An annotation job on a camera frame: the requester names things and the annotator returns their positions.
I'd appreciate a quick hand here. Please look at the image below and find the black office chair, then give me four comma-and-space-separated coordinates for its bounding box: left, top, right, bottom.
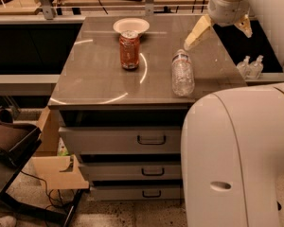
0, 107, 83, 227

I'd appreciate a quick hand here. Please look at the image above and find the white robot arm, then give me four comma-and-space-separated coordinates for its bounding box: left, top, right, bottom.
181, 0, 284, 227

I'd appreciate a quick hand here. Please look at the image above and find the right clear pump bottle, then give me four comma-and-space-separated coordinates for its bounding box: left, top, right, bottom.
247, 55, 263, 79

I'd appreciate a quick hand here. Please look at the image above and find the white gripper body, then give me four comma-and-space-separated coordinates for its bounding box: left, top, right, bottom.
207, 0, 249, 26

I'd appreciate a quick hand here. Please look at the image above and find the grey drawer cabinet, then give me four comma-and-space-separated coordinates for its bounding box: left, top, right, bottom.
48, 15, 245, 188

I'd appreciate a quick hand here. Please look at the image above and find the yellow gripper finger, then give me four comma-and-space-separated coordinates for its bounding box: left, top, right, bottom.
184, 15, 212, 51
234, 14, 253, 38

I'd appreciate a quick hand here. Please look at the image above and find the bottom grey drawer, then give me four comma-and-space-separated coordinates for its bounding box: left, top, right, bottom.
90, 184, 184, 201

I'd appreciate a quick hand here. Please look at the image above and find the orange soda can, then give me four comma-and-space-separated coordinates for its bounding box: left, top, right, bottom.
119, 30, 140, 70

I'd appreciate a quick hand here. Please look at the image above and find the clear pump bottle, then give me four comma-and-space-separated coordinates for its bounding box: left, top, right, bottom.
247, 55, 263, 79
237, 56, 250, 79

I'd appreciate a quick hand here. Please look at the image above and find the middle grey drawer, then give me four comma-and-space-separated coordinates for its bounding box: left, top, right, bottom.
79, 162, 182, 182

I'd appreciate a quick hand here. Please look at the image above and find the black floor cable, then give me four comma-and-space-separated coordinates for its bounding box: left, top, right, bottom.
20, 169, 74, 227

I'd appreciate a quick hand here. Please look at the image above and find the white paper bowl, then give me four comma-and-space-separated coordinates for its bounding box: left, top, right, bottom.
113, 18, 150, 34

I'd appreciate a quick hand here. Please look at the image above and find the left clear pump bottle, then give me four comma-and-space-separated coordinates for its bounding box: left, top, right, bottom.
237, 56, 250, 79

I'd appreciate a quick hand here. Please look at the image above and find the clear plastic water bottle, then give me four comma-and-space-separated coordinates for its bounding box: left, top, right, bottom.
171, 49, 195, 96

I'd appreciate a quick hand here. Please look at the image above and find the brown cardboard box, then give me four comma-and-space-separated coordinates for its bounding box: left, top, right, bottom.
32, 107, 89, 190

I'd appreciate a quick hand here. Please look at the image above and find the grey drawer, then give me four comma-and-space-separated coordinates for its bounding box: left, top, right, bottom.
59, 127, 181, 154
90, 184, 184, 201
79, 162, 182, 182

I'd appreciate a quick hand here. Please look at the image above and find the white shoe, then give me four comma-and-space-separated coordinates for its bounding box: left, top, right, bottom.
0, 216, 17, 227

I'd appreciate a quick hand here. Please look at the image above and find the top grey drawer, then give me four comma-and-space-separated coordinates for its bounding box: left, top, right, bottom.
59, 127, 181, 154

